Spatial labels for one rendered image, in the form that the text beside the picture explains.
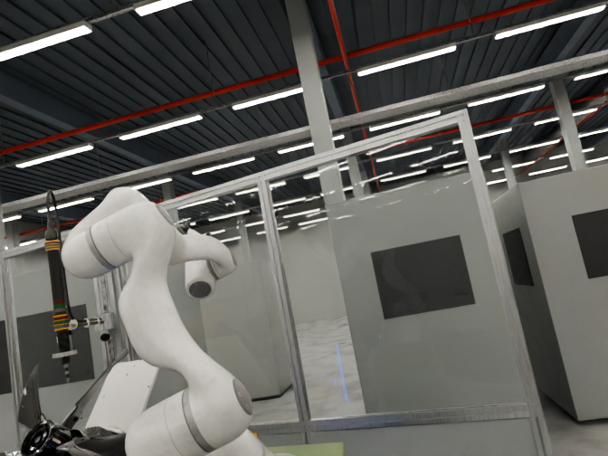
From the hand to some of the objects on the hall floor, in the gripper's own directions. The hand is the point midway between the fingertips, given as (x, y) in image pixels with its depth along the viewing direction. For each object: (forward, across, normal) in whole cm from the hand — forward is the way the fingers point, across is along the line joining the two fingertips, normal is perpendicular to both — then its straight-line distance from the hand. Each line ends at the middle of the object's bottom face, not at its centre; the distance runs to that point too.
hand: (197, 230), depth 158 cm
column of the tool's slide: (-67, -97, +160) cm, 198 cm away
